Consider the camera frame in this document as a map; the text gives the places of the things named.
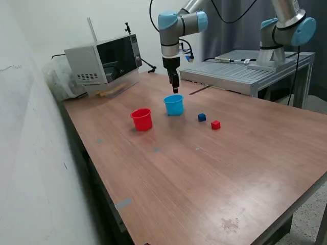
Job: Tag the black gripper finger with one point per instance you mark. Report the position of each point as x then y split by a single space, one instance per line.
169 77
175 83

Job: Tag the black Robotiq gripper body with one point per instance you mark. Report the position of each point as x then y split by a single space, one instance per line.
171 63

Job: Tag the silver blue UR5e robot arm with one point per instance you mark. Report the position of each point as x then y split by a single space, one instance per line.
169 33

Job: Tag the dark tape strip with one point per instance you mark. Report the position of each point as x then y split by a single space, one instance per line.
199 90

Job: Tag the blue plastic cup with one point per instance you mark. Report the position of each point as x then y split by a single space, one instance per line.
174 108

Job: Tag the clear acrylic stand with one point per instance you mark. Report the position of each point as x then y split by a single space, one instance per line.
129 81

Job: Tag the blue cube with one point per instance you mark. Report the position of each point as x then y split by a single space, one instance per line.
201 117

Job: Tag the red plastic cup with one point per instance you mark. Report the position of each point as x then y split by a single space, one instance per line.
142 122

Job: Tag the aluminium robot mounting table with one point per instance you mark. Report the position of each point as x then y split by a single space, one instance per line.
230 74

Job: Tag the red cube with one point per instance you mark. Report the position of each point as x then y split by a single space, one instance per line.
215 125

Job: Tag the wooden sticks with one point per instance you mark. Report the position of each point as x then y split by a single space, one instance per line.
112 89

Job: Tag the silver microwave oven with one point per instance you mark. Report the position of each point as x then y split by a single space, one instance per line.
84 63

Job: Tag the clear plastic bag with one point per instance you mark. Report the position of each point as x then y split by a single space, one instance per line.
60 81

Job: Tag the long grey tape strip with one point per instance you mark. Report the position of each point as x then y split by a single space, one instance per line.
123 203

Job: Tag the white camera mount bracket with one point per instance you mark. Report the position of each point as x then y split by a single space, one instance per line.
182 52

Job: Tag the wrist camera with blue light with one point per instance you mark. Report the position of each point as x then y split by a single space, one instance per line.
189 57

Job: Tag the black camera mount stud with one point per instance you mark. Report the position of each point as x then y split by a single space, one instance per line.
127 27

